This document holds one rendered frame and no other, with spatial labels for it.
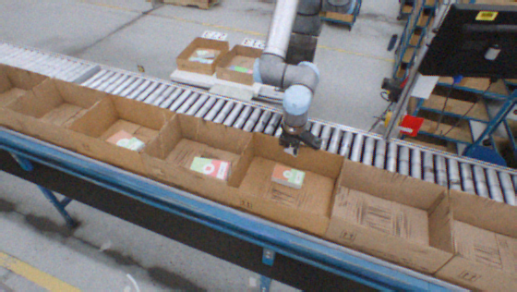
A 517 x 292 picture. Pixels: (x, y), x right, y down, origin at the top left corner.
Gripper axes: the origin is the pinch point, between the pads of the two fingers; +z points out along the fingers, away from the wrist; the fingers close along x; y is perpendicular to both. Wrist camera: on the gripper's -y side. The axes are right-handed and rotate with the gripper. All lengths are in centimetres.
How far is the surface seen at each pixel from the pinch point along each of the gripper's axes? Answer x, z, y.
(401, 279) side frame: 36, 1, -47
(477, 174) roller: -40, 39, -91
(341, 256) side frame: 35.1, 0.9, -26.7
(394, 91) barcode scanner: -60, 12, -36
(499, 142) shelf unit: -142, 129, -156
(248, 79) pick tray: -69, 40, 53
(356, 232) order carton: 27.3, -6.7, -29.1
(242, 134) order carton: -1.1, -1.1, 25.8
